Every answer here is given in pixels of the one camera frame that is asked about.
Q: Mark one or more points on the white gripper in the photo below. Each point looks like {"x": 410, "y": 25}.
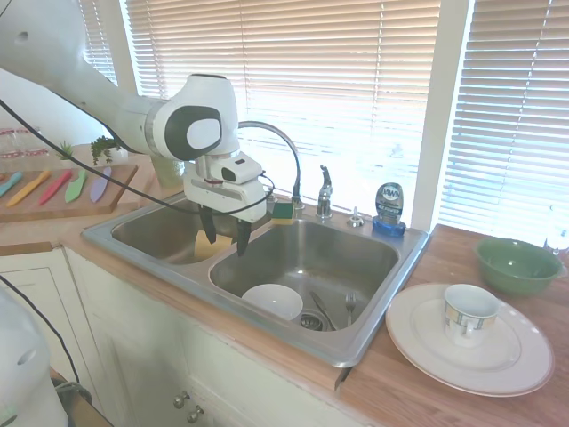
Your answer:
{"x": 222, "y": 195}

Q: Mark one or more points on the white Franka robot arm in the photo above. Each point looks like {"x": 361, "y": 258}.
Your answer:
{"x": 111, "y": 102}

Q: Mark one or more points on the chrome faucet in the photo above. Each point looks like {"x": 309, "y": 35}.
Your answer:
{"x": 298, "y": 195}

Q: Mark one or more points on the yellow green sponge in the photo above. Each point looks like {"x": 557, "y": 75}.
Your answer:
{"x": 283, "y": 213}

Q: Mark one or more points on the light green cup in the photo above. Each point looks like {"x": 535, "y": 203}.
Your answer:
{"x": 169, "y": 173}

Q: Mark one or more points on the white bowl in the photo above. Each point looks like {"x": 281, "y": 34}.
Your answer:
{"x": 271, "y": 300}

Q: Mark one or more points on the stainless steel double sink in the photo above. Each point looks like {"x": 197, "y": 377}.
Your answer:
{"x": 311, "y": 258}

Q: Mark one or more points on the metal table knife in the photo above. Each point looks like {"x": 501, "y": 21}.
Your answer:
{"x": 321, "y": 309}

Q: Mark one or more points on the metal drain strainer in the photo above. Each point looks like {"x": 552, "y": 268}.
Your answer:
{"x": 311, "y": 321}

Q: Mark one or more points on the small chrome sink dispenser cap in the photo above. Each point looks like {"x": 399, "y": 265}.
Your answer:
{"x": 354, "y": 220}

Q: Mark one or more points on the purple plastic knife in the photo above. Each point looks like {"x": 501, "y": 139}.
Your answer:
{"x": 100, "y": 189}

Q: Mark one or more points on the metal fork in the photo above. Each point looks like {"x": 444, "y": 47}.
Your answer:
{"x": 350, "y": 302}

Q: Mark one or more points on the leafy green potted plant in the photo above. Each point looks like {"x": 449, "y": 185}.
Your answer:
{"x": 104, "y": 147}

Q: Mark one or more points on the white kitchen cabinet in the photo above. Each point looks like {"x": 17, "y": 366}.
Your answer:
{"x": 133, "y": 347}

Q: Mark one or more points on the green plastic knife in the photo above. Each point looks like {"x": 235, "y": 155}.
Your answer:
{"x": 75, "y": 189}

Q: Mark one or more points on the blue Dawn dish soap bottle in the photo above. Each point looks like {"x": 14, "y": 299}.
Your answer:
{"x": 389, "y": 204}

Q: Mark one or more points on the metal cabinet knob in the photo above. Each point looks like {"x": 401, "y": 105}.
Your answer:
{"x": 181, "y": 399}
{"x": 195, "y": 413}

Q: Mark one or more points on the red plastic knife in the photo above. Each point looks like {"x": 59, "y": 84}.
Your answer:
{"x": 55, "y": 187}

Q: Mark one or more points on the small green succulent plant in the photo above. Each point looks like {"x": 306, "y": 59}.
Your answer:
{"x": 66, "y": 153}

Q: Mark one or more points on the wide white window blind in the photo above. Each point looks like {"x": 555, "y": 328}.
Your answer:
{"x": 333, "y": 89}

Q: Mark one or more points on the orange plastic knife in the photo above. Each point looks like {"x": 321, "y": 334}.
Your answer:
{"x": 29, "y": 189}

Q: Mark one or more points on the teal plastic knife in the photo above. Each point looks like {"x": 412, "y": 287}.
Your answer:
{"x": 11, "y": 183}

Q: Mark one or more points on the clear plastic bag red stripes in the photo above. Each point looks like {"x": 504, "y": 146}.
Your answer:
{"x": 18, "y": 147}

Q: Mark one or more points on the narrow white window blind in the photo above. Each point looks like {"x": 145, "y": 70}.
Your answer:
{"x": 100, "y": 40}

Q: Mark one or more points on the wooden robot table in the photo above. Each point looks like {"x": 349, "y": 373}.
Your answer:
{"x": 84, "y": 413}

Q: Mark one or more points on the white dinner plate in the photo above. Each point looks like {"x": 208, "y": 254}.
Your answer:
{"x": 422, "y": 351}

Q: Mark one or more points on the white patterned cup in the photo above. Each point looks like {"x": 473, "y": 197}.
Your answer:
{"x": 467, "y": 320}

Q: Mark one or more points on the green bowl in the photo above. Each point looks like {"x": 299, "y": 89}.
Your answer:
{"x": 515, "y": 271}

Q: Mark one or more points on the clear plastic bottle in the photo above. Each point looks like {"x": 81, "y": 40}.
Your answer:
{"x": 558, "y": 236}

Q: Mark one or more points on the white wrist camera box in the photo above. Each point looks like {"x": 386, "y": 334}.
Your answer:
{"x": 238, "y": 166}

